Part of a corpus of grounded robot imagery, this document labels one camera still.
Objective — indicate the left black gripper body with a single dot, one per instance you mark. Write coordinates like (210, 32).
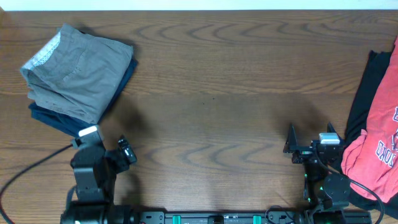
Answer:
(117, 163)

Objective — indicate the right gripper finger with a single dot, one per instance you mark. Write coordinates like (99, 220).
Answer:
(331, 129)
(291, 142)

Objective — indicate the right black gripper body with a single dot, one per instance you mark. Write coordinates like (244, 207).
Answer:
(303, 154)

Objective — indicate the grey cargo shorts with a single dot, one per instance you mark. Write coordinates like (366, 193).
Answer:
(76, 72)

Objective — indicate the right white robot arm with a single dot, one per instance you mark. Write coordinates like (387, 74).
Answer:
(325, 190)

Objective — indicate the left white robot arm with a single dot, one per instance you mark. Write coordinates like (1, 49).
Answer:
(95, 169)

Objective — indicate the folded dark blue garment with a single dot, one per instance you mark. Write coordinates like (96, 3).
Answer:
(72, 123)

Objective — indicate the red printed t-shirt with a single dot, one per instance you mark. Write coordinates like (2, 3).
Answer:
(371, 159)

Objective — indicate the black garment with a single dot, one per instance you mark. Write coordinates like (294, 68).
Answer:
(373, 74)

